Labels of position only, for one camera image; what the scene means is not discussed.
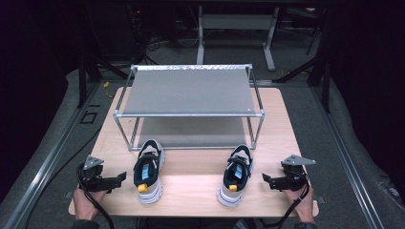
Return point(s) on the white and navy sneaker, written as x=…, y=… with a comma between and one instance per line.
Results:
x=149, y=194
x=227, y=197

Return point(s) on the grey metal shoe rack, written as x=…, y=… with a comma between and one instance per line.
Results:
x=191, y=92

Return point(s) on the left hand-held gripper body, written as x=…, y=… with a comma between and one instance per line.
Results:
x=92, y=181

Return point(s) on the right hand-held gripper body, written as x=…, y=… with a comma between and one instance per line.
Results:
x=293, y=179

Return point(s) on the black metal stand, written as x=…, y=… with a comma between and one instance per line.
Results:
x=324, y=82

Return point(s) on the person's left hand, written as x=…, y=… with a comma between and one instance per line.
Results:
x=84, y=205

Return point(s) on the person's right hand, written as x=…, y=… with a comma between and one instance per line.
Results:
x=304, y=206

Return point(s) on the grey metal table frame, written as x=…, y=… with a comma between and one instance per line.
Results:
x=235, y=22

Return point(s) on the black tripod stand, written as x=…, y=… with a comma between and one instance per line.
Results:
x=83, y=79

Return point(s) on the metal floor rail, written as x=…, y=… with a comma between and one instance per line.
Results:
x=350, y=165
x=47, y=165

